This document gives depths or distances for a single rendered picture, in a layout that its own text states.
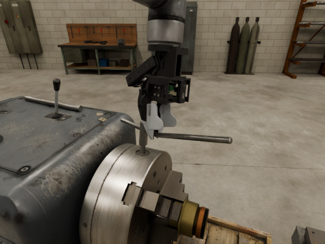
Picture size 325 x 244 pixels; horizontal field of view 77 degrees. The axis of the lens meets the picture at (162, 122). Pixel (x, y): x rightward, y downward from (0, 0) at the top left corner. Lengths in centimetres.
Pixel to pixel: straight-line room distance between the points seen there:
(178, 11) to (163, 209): 42
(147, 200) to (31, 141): 36
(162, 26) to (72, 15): 722
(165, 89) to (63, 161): 30
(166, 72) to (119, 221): 33
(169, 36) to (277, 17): 709
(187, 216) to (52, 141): 41
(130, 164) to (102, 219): 13
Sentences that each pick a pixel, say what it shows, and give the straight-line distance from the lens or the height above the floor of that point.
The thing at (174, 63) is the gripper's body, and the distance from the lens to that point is 41.
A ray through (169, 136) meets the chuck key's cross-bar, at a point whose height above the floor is 132.
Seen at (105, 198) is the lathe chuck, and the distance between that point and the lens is 50.
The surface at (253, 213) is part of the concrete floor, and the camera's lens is 216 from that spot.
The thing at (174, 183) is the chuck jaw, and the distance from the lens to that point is 65.
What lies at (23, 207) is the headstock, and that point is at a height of 124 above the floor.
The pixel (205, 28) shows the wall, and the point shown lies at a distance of 695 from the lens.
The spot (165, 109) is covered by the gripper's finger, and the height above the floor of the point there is 136.
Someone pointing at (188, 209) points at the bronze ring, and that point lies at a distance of 57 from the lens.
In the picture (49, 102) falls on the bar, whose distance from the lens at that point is 88.
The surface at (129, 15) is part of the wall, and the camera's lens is 705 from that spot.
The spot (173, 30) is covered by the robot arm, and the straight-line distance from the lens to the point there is 43.
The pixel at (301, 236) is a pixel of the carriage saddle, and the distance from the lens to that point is 88.
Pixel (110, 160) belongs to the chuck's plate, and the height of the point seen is 123.
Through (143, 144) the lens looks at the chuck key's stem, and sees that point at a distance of 53.
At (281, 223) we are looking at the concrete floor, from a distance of 219.
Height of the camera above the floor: 155
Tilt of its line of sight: 27 degrees down
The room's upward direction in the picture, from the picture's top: straight up
